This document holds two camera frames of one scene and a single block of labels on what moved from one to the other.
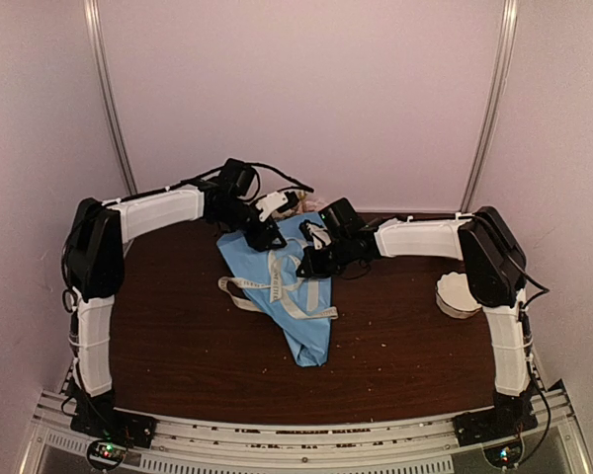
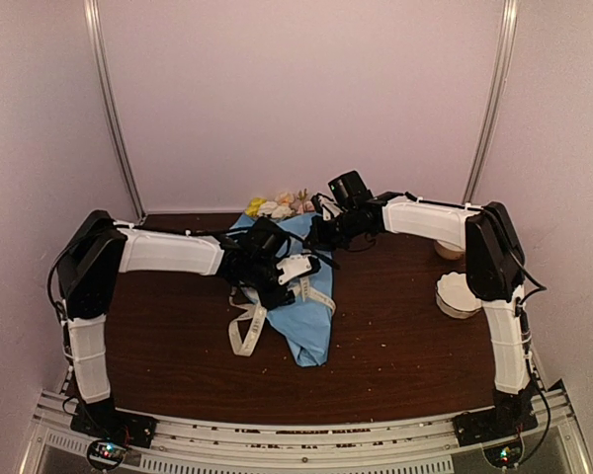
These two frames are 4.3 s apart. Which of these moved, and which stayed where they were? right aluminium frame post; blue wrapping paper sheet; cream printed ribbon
Moved: cream printed ribbon
Stayed: right aluminium frame post; blue wrapping paper sheet
